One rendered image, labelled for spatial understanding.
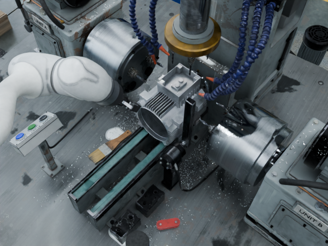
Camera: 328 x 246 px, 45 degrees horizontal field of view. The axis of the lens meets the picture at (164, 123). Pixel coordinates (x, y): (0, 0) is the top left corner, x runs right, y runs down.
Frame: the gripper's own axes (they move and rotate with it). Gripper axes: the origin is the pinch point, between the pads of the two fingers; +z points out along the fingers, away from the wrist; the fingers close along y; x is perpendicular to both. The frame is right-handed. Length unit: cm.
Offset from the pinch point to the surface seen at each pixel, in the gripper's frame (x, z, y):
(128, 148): 14.5, 13.1, -1.9
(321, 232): -3, 3, -71
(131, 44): -17.5, 3.2, 16.7
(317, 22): -133, 204, 8
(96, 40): -11.5, 2.4, 29.7
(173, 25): -28.3, -12.4, -1.3
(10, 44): 25, 113, 172
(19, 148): 32.6, -15.0, 17.9
